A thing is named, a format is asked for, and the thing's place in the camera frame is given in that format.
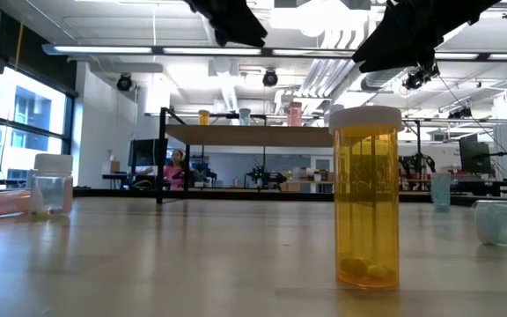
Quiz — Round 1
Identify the long ceiling light bar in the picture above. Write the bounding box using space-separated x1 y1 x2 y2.
41 42 507 62

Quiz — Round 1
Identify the black monitor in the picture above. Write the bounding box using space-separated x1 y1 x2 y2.
128 138 157 168

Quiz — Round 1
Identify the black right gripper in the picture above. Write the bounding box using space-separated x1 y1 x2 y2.
351 0 503 74

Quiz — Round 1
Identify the black monitor on arm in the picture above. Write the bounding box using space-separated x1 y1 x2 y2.
458 133 493 175

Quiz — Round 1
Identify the black ceiling camera cluster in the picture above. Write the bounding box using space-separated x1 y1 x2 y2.
401 65 441 92
448 105 474 121

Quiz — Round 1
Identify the large window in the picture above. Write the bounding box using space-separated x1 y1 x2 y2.
0 65 77 191

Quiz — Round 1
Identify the person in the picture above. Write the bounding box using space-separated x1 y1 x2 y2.
163 148 187 191

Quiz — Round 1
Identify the black aluminium rig frame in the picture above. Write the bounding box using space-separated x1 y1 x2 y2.
0 186 507 214

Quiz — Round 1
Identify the yellow cable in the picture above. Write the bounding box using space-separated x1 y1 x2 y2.
13 11 26 72

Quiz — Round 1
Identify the wooden shelf black metal frame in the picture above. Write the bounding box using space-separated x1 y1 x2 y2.
156 107 334 205

